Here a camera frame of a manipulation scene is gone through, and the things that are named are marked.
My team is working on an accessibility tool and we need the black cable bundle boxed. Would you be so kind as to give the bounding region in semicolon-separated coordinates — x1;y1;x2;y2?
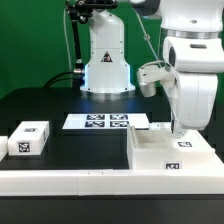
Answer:
43;70;83;89

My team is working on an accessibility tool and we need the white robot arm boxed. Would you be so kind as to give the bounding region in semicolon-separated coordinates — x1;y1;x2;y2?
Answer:
81;0;224;132

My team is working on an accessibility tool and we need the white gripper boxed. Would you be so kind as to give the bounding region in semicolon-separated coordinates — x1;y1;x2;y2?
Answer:
169;73;218;136

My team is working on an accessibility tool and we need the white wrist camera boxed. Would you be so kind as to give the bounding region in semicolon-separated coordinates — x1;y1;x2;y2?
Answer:
137;60;175;97

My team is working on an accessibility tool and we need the white cabinet body box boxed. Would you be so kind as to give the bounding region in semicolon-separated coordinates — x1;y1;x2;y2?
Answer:
127;125;216;170

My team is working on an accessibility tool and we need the white base tag plate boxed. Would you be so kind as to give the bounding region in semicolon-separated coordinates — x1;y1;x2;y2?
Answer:
63;113;149;130

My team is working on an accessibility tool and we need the white L-shaped obstacle fence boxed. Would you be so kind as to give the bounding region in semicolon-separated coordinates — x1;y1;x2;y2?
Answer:
0;121;224;197

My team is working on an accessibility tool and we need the white cabinet top block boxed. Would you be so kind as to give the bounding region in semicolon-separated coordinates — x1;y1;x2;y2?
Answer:
8;121;50;156

